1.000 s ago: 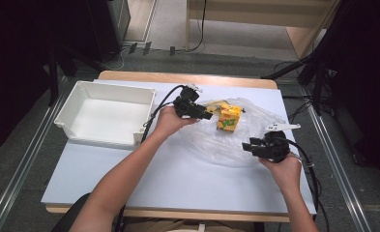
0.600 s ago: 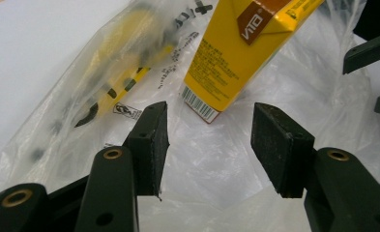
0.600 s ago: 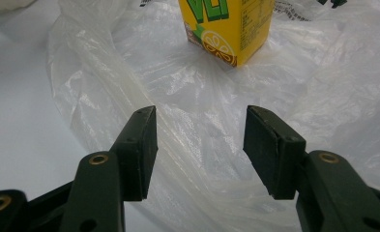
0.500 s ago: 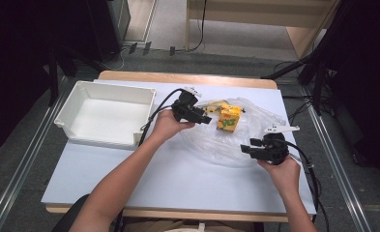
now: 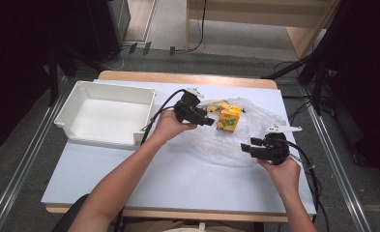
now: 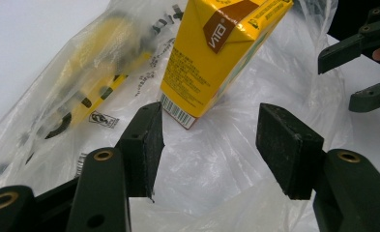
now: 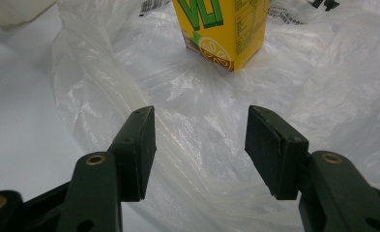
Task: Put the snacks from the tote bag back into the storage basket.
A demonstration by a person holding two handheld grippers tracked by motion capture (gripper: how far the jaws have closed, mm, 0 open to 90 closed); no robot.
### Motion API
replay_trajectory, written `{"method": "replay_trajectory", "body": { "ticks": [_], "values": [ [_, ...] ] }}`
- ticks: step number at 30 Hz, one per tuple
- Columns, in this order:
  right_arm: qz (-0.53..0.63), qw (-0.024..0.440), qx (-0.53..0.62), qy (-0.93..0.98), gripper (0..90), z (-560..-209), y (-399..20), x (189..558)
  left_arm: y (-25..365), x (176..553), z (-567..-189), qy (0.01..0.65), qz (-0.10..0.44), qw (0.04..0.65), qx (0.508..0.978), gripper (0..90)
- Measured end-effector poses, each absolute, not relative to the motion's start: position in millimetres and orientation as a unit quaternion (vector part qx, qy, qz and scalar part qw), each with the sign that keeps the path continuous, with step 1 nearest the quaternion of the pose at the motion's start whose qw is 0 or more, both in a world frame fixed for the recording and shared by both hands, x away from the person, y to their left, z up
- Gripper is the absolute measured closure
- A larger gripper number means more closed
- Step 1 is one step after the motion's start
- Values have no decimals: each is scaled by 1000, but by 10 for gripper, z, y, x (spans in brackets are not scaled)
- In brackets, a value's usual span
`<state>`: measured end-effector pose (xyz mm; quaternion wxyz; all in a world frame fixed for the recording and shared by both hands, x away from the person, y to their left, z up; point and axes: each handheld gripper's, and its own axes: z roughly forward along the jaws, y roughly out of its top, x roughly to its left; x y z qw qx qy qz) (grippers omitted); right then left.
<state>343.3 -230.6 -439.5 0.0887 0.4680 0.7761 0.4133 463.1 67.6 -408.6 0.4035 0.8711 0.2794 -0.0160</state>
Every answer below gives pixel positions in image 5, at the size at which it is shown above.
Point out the person's right hand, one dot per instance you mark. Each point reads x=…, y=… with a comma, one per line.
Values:
x=284, y=175

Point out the light wooden shelf unit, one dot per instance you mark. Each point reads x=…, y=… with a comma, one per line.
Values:
x=258, y=13

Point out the clear printed plastic bag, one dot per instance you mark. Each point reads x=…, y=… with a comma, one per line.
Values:
x=223, y=148

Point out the aluminium floor rail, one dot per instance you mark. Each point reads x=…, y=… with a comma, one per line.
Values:
x=348, y=193
x=23, y=167

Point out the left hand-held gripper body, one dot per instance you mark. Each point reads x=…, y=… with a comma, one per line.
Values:
x=187, y=109

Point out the black metal stand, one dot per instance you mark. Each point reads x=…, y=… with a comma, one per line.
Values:
x=52, y=80

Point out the small black block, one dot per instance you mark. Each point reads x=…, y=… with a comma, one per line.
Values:
x=133, y=48
x=146, y=48
x=172, y=51

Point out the white plastic bin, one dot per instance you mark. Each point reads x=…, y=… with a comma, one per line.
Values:
x=107, y=119

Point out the person's left hand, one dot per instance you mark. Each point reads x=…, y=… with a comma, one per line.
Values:
x=166, y=127

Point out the yellow juice carton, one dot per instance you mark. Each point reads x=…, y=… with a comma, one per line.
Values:
x=231, y=116

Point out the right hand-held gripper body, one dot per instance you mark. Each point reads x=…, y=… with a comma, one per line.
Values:
x=274, y=148

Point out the black curtain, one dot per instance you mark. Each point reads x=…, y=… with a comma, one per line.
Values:
x=10, y=64
x=365, y=64

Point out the dark cabinet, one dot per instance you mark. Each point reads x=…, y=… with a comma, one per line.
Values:
x=103, y=29

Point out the black tripod stand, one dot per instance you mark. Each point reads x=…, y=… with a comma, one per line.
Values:
x=319, y=83

